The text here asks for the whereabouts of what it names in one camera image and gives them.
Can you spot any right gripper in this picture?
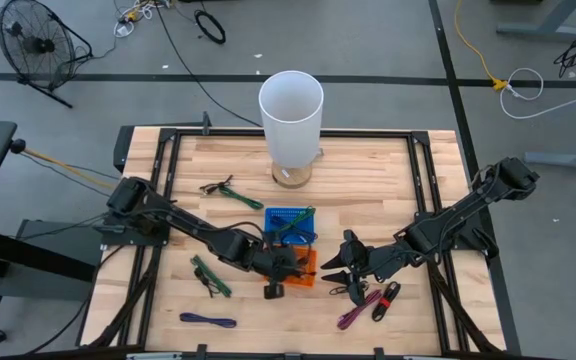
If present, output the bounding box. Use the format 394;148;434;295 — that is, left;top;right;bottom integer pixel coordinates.
320;230;412;307

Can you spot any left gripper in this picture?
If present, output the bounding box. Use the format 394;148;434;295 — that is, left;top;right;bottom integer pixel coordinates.
255;245;316;284

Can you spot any pink cable bundle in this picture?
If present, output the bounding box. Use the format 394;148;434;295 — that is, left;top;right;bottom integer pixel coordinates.
336;288;383;331

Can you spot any black cable with red tie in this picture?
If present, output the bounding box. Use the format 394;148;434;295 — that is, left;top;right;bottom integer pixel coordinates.
370;280;402;322

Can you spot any green cable bundle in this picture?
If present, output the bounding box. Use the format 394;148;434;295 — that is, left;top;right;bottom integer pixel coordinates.
219;187;265;210
275;205;317;236
190;254;233;299

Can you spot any orange plastic basket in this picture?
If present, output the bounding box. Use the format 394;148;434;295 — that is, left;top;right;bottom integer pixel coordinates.
266;246;318;288

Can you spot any blue plastic basket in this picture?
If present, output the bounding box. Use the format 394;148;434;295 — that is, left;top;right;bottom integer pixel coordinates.
263;207;319;246

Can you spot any white shade wooden base lamp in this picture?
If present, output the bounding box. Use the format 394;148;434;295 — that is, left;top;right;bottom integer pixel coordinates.
258;69;325;190

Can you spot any grey desk leg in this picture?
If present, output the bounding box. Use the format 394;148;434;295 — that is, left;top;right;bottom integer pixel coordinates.
496;0;576;39
523;134;576;172

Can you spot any rod with black knob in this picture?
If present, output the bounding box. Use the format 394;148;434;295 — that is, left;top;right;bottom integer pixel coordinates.
9;138;103;187

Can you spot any black floor fan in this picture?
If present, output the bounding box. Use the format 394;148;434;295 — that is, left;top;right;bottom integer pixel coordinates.
0;0;94;110

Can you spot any black metal table frame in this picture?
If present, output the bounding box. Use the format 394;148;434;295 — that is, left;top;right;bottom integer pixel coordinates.
80;112;522;360

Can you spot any white floor cable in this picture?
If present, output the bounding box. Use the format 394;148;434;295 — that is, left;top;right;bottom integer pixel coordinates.
498;67;576;121

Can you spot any yellow extension cable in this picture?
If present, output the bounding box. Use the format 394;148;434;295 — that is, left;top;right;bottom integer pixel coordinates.
453;0;509;92

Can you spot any long black floor cable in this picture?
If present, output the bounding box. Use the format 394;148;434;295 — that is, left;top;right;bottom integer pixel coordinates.
153;0;264;129

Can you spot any black coiled floor cable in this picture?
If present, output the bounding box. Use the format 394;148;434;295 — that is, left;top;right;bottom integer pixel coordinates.
193;9;228;45

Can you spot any white cable bundle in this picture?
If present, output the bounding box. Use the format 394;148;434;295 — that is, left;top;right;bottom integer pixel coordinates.
112;0;172;39

